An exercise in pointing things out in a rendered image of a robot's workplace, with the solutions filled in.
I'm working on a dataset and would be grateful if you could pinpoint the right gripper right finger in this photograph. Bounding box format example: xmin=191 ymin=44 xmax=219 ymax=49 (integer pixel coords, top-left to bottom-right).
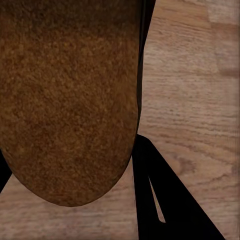
xmin=132 ymin=134 xmax=225 ymax=240

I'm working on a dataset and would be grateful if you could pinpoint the sandal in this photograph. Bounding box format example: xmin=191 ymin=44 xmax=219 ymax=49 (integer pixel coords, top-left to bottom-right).
xmin=0 ymin=0 xmax=156 ymax=207

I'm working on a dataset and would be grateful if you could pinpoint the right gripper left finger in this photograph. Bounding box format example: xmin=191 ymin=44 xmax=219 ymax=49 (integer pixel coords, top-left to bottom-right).
xmin=0 ymin=150 xmax=12 ymax=193

